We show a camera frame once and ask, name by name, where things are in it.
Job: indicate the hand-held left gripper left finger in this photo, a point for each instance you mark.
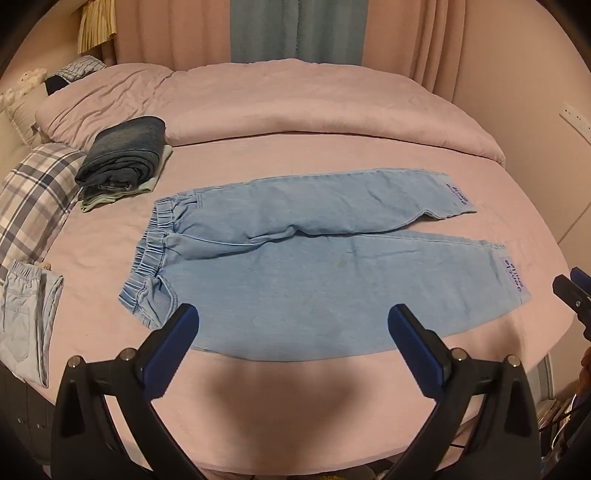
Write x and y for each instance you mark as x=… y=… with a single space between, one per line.
x=173 y=344

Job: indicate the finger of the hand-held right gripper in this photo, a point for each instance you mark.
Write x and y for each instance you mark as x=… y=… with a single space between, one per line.
x=572 y=297
x=582 y=278

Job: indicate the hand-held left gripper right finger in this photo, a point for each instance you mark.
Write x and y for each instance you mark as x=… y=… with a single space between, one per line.
x=413 y=350

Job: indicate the light blue denim pants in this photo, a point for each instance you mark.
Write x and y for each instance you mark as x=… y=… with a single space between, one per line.
x=323 y=286

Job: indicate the pale denim pants with pocket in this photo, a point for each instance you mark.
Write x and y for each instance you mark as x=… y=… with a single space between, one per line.
x=23 y=318

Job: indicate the folded light green cloth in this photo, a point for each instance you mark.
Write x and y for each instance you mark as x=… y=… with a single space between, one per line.
x=99 y=201

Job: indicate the folded dark denim jeans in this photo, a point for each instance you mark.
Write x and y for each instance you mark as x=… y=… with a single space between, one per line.
x=122 y=152

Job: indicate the plaid pillow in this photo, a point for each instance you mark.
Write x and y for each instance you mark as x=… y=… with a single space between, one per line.
x=32 y=198

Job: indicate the pink duvet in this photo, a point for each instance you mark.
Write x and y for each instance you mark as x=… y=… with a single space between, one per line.
x=323 y=106

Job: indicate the beige cushion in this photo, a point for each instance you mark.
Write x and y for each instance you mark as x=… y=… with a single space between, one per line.
x=25 y=115

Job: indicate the plaid blue white cloth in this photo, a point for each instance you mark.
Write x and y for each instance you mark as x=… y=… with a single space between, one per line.
x=81 y=68

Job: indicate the pink curtain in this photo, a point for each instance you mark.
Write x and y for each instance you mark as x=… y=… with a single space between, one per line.
x=171 y=32
x=411 y=41

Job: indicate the white stuffed toy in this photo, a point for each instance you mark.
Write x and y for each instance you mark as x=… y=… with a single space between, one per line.
x=23 y=83

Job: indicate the yellow pleated cloth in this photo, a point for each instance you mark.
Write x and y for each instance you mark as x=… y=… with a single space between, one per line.
x=94 y=30

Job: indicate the blue curtain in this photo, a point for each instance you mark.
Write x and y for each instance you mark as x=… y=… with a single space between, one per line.
x=295 y=27

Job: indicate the white wall socket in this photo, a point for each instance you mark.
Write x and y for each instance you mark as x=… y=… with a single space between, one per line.
x=575 y=117

